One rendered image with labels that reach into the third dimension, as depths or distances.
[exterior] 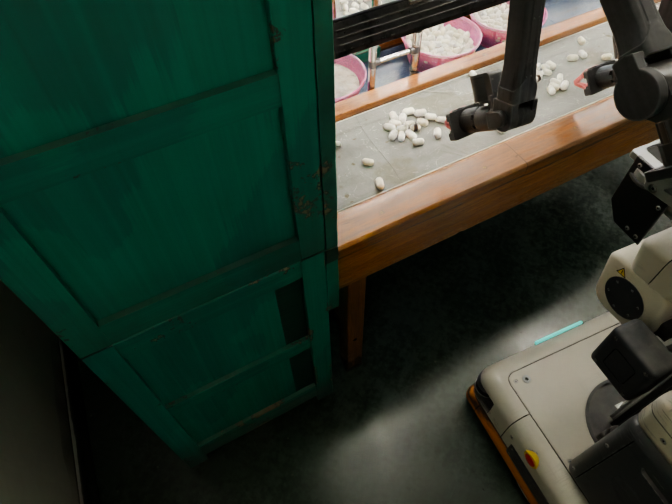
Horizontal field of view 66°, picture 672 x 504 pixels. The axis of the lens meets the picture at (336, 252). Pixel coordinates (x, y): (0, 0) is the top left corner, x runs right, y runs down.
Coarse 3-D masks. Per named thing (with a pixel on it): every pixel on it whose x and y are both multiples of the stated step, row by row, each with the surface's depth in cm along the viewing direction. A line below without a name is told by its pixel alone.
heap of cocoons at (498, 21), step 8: (488, 8) 186; (496, 8) 183; (504, 8) 183; (480, 16) 183; (488, 16) 180; (496, 16) 181; (504, 16) 180; (488, 24) 177; (496, 24) 178; (504, 24) 177; (496, 40) 175; (504, 40) 174
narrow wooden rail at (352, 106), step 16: (656, 0) 183; (576, 16) 175; (592, 16) 175; (544, 32) 170; (560, 32) 170; (576, 32) 174; (496, 48) 165; (448, 64) 160; (464, 64) 160; (480, 64) 161; (400, 80) 156; (416, 80) 156; (432, 80) 156; (448, 80) 160; (368, 96) 152; (384, 96) 152; (400, 96) 154; (336, 112) 148; (352, 112) 149
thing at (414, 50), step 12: (372, 0) 133; (408, 0) 118; (420, 0) 119; (420, 36) 149; (372, 48) 144; (408, 48) 152; (372, 60) 147; (384, 60) 149; (372, 72) 150; (372, 84) 153
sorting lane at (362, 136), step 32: (608, 32) 174; (576, 64) 164; (416, 96) 155; (448, 96) 155; (544, 96) 154; (576, 96) 154; (608, 96) 154; (352, 128) 147; (352, 160) 140; (384, 160) 140; (416, 160) 139; (448, 160) 139; (352, 192) 133
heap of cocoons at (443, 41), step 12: (408, 36) 174; (432, 36) 174; (444, 36) 174; (456, 36) 174; (468, 36) 174; (420, 48) 171; (432, 48) 171; (444, 48) 169; (456, 48) 169; (468, 48) 169
